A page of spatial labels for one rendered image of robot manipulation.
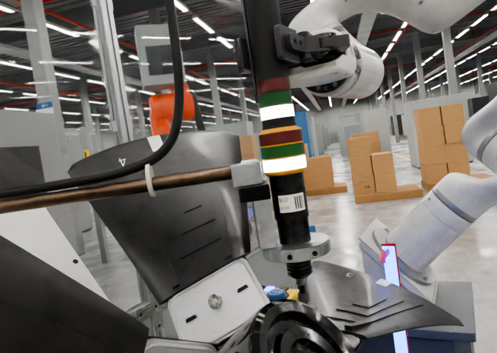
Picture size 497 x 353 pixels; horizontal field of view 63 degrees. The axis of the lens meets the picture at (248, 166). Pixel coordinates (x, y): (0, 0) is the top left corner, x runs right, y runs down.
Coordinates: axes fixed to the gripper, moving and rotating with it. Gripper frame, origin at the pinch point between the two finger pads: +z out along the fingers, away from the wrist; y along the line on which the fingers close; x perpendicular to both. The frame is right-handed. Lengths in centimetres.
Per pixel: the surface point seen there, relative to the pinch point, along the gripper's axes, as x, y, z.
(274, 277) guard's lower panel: -67, 70, -112
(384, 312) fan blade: -31.6, -4.8, -11.5
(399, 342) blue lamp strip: -47, 0, -34
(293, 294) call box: -42, 22, -38
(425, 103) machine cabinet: 40, 157, -1215
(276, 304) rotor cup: -22.5, -2.0, 8.6
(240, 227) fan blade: -17.8, 5.5, 1.2
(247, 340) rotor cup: -23.4, -1.7, 13.0
